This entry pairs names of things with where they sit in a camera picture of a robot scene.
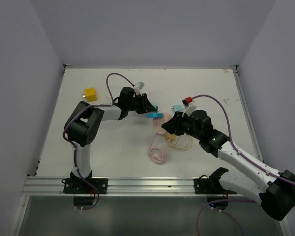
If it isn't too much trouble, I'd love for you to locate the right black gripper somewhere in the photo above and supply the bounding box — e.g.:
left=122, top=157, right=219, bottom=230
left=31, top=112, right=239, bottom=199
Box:
left=162, top=111, right=202, bottom=140

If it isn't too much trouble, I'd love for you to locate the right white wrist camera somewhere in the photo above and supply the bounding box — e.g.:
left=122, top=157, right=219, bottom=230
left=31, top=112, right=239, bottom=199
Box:
left=182, top=97, right=197, bottom=116

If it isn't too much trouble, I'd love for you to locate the yellow cube socket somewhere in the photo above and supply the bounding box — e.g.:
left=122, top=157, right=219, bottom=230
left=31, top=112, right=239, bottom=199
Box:
left=82, top=87, right=97, bottom=102

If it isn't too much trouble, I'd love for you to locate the aluminium mounting rail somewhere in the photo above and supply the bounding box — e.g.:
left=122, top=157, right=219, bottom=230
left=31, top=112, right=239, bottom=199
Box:
left=22, top=172, right=273, bottom=197

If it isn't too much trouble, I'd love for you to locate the yellow small plug adapter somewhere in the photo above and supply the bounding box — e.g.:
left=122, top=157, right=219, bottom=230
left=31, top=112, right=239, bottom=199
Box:
left=166, top=133, right=176, bottom=141

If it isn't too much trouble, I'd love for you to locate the yellow coiled cable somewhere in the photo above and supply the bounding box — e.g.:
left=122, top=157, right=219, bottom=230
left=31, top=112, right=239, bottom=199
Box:
left=167, top=135, right=193, bottom=151

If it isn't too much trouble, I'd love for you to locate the light blue plug adapter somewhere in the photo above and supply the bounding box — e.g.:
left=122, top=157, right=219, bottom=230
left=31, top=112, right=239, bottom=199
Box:
left=172, top=104, right=184, bottom=112

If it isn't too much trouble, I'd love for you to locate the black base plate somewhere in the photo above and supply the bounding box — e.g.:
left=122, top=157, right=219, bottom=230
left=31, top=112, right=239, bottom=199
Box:
left=193, top=175, right=236, bottom=195
left=61, top=178, right=108, bottom=194

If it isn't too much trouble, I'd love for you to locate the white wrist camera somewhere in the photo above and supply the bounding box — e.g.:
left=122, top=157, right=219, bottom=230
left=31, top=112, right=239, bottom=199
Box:
left=182, top=97, right=197, bottom=116
left=133, top=82, right=145, bottom=95

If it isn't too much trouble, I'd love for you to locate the pink cable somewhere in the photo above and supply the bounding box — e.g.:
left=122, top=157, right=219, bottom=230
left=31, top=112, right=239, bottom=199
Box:
left=148, top=134, right=168, bottom=165

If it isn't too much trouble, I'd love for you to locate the pink round socket base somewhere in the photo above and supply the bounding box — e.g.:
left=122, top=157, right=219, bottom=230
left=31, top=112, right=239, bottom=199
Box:
left=152, top=112, right=172, bottom=134

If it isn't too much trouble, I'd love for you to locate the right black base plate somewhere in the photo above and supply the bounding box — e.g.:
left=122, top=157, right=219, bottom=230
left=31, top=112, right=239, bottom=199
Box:
left=193, top=175, right=236, bottom=195

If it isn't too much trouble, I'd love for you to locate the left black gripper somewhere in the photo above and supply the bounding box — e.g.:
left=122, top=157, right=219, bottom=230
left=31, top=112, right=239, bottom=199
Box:
left=127, top=93, right=156, bottom=114

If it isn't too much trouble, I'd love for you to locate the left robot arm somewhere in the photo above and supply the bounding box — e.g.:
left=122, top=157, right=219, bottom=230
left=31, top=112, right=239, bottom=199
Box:
left=63, top=87, right=157, bottom=193

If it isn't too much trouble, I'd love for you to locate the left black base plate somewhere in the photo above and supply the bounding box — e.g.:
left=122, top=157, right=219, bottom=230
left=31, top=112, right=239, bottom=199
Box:
left=61, top=178, right=108, bottom=194

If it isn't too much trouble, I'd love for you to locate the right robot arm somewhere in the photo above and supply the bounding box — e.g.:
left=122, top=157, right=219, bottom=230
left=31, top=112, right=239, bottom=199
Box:
left=162, top=110, right=295, bottom=221

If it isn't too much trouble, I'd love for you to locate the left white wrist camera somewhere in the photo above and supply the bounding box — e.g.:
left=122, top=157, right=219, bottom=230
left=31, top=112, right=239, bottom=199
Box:
left=133, top=82, right=145, bottom=95

